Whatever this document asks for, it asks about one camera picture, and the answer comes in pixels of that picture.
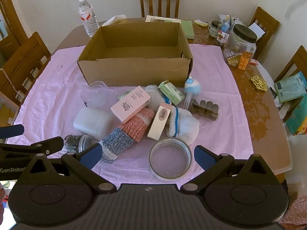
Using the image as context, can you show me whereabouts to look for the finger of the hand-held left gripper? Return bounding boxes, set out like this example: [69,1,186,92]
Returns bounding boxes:
[0,136,65,160]
[0,124,25,139]

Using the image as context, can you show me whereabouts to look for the clear plastic cup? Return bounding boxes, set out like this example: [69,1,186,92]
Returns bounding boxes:
[80,81,110,109]

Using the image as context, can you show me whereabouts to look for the clear water bottle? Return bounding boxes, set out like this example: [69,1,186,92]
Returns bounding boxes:
[77,0,99,37]

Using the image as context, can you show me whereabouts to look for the pink carton box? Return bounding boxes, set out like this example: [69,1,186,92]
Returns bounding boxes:
[110,85,151,122]

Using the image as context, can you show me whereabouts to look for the teal paper bag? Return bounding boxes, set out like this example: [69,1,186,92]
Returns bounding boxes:
[285,96,307,136]

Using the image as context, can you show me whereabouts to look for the white card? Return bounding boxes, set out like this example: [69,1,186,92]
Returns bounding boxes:
[247,23,265,40]

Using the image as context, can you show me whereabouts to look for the teal packet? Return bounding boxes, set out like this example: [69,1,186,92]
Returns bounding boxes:
[274,73,307,103]

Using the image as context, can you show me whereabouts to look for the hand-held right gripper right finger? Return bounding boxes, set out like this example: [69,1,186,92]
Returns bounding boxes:
[181,145,276,194]

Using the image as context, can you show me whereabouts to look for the clear tape roll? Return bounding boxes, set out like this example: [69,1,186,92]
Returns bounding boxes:
[149,137,193,180]

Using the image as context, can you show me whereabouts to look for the printed picture sheet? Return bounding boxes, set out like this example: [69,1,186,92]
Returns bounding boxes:
[145,15,181,24]

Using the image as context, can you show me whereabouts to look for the beige slim carton box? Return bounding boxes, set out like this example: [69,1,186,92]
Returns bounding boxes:
[147,102,172,140]

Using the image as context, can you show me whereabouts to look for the green carton box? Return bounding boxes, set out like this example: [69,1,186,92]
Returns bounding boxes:
[158,80,186,105]

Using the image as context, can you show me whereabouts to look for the small jar black lid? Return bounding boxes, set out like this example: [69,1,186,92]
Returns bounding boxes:
[208,20,222,38]

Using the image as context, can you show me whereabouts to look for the blue white round toy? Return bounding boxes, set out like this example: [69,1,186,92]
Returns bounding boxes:
[183,76,201,109]

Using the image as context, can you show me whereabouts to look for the clear jar with metal clips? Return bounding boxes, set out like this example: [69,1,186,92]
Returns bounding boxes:
[64,134,95,153]

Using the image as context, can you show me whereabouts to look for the cardboard box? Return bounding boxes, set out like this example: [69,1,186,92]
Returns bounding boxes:
[77,20,193,88]

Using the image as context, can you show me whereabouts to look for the blue cap bottle red label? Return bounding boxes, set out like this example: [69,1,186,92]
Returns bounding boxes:
[216,21,231,45]

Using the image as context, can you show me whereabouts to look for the white tissue paper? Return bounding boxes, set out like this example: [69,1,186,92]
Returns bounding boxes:
[102,14,127,27]

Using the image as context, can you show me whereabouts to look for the gold pill blister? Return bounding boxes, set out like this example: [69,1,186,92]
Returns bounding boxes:
[227,54,240,65]

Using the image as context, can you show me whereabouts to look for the white plastic container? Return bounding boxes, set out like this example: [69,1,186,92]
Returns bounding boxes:
[73,107,114,141]

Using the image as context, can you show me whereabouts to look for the gold ornate coaster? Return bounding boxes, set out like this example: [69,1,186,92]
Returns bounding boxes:
[251,75,268,91]

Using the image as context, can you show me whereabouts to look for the silver chain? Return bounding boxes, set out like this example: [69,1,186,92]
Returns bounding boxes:
[0,68,20,95]

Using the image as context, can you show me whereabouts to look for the pink patterned cloth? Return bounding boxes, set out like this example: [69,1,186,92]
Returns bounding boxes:
[281,194,307,230]

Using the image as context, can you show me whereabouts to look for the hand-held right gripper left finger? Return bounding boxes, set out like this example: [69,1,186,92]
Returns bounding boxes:
[24,143,115,195]

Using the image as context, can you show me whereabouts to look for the white sock blue stripes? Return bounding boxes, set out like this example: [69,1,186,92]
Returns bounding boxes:
[144,85,173,112]
[166,106,200,145]

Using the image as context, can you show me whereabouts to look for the clear blister tray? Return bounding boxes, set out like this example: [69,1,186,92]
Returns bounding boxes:
[188,98,219,121]

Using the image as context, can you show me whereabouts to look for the orange pill blister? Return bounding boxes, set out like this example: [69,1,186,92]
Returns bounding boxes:
[237,51,252,70]

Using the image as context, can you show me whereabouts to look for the green notebook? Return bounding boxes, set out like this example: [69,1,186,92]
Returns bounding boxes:
[181,19,195,40]

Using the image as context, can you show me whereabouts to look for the orange and grey knitted sock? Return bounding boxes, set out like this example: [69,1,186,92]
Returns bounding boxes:
[98,107,156,164]

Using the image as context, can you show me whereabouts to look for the large clear jar black lid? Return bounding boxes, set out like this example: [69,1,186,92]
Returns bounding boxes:
[224,24,257,64]

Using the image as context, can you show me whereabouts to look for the green tissue packet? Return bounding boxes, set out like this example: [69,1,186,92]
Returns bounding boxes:
[117,90,133,101]

